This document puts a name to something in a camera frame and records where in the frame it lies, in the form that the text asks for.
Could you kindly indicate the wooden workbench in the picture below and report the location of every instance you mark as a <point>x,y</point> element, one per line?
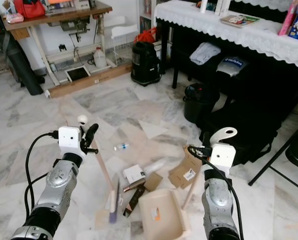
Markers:
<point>58,17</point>

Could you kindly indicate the pink package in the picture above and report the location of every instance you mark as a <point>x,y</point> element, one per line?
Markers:
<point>289,17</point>

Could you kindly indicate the white framed black tablet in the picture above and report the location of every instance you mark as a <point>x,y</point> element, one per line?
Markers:
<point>77,74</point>

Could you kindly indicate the black table with shelf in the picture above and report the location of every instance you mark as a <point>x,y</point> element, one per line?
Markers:
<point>175,65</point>

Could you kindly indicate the black vacuum cleaner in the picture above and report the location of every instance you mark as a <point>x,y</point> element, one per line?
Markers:
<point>144,62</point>

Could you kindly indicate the long brown wooden plank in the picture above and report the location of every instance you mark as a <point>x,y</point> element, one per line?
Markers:
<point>93,80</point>

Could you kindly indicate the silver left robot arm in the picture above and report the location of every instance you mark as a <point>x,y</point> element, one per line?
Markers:
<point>58,185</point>

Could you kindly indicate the white lace tablecloth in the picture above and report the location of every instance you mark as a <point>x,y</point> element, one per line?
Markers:
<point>219,35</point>

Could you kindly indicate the small clear water bottle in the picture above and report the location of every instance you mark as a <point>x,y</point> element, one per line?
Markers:
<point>121,146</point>

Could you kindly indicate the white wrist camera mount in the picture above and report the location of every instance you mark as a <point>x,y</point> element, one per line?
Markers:
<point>68,137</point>
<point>224,156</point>

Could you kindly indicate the red fabric bag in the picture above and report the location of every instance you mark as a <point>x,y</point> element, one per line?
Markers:
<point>29,9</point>

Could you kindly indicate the colourful flat book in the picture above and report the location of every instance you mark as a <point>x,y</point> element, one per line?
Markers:
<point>240,20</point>

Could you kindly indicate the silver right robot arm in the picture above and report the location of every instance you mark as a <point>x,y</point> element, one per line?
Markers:
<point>216,200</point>

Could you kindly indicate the small brown cardboard piece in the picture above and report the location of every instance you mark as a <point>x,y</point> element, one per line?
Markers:
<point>153,181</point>

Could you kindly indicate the folded white clothing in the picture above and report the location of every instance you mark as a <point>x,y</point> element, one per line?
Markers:
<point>205,52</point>

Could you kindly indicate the beige broom with purple bristles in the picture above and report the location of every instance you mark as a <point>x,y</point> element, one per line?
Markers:
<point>113,205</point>

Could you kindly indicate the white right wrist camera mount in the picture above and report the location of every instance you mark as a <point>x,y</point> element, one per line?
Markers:
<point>224,156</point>

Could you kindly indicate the dark brown long box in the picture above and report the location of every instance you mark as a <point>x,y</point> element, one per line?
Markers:
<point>133,200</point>

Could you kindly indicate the long black fabric bag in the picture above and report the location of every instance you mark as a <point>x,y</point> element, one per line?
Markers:
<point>23,65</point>

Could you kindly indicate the flattened brown cardboard box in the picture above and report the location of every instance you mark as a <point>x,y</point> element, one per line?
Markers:
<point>184,175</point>

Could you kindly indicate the red plastic bag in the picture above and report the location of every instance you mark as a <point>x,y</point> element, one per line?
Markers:
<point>146,36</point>

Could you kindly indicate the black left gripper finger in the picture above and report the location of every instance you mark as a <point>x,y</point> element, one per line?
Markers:
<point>91,133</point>

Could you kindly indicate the crushed clear plastic bottle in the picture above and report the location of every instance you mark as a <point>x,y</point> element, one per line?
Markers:
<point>156,165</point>

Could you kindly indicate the white bookshelf with books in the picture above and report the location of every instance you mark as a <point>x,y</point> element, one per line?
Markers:
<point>146,12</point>

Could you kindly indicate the small white carton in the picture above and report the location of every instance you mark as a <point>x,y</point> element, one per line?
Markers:
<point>133,174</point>

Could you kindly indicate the pink plastic box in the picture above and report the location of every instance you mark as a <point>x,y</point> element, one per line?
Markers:
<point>15,18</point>

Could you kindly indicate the black trash bin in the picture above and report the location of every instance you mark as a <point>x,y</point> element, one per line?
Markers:
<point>199,102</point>

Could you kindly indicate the white plastic jug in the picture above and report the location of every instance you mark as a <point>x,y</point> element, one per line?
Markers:
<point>99,59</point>

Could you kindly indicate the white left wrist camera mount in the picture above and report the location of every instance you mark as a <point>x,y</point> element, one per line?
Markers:
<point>68,137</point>

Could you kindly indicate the large black bag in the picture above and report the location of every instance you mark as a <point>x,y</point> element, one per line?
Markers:
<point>244,125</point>

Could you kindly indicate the silver bag with blue print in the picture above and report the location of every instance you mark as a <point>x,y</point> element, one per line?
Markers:
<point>231,65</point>

